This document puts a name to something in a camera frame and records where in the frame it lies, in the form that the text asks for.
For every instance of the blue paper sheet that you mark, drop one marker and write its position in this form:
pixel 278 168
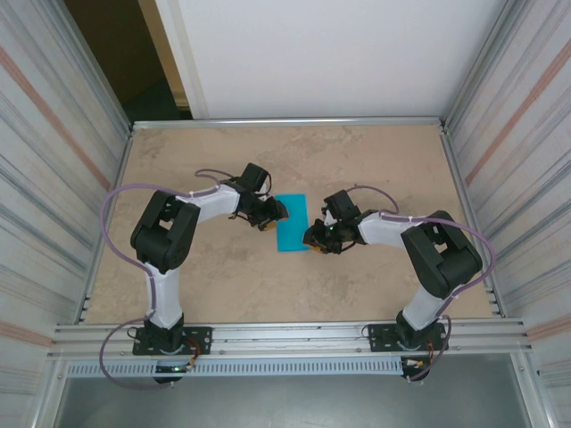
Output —
pixel 292 225

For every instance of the brown wooden door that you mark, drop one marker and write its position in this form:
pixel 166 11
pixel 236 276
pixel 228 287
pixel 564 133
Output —
pixel 107 44

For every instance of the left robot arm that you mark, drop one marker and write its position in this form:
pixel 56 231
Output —
pixel 163 236

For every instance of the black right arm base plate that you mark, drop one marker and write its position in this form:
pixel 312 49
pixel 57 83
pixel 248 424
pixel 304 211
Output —
pixel 379 336

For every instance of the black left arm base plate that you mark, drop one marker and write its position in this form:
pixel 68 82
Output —
pixel 201 339

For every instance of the small control board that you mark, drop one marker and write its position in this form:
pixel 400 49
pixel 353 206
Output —
pixel 171 368

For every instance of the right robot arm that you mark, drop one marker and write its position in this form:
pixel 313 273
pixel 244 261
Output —
pixel 446 258

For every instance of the aluminium mounting rail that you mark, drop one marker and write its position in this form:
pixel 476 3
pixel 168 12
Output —
pixel 290 339

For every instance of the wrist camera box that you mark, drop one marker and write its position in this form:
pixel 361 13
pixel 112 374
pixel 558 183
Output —
pixel 329 218
pixel 265 196

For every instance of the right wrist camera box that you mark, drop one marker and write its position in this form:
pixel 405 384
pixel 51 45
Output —
pixel 329 218

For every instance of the aluminium rear frame bar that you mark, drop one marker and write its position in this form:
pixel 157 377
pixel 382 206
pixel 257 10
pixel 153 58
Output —
pixel 290 123

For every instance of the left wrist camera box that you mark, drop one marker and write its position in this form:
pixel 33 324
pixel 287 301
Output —
pixel 265 196

